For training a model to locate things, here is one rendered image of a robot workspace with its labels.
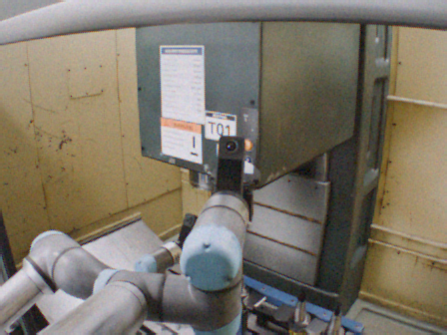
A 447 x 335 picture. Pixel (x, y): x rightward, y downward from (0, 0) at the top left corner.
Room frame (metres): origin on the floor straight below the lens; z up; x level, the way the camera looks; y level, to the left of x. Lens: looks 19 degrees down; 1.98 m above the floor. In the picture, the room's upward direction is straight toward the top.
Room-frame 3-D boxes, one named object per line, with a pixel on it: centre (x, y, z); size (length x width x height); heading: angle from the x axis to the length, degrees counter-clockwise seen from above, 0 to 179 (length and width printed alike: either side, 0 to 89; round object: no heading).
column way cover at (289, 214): (1.56, -0.23, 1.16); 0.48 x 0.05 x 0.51; 51
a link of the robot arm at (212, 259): (0.45, 0.02, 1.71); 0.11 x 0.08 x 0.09; 171
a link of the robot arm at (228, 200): (0.53, 0.00, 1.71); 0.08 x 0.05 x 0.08; 81
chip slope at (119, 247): (1.63, 0.57, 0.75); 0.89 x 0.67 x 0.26; 141
